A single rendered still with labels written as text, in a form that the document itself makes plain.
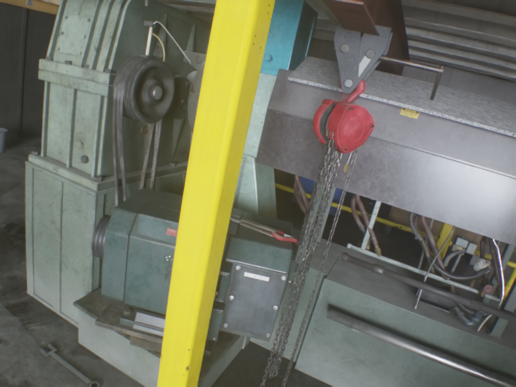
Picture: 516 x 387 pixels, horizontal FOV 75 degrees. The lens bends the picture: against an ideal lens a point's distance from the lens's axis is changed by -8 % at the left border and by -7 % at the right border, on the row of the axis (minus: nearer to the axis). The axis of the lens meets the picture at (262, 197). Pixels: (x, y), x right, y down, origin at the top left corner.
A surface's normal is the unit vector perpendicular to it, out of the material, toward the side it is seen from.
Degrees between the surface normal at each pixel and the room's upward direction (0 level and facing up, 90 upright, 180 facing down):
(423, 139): 78
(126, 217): 45
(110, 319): 0
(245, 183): 90
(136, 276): 90
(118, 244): 90
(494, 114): 30
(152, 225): 90
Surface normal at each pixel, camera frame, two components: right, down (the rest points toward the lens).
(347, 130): 0.17, 0.40
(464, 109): -0.02, -0.70
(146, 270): -0.07, 0.29
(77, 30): -0.36, 0.04
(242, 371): 0.21, -0.93
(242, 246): 0.10, -0.45
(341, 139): 0.40, 0.36
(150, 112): 0.90, 0.21
